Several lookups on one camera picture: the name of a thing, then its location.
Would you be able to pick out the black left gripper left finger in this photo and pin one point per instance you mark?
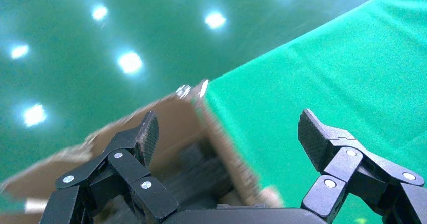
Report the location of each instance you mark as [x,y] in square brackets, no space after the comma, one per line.
[150,195]

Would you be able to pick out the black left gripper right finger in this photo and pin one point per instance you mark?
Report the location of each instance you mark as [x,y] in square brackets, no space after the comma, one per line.
[367,169]

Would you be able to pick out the large open cardboard carton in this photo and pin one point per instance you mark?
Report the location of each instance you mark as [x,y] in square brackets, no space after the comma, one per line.
[176,125]

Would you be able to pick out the green cloth mat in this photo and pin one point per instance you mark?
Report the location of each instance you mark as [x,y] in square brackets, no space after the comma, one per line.
[317,65]

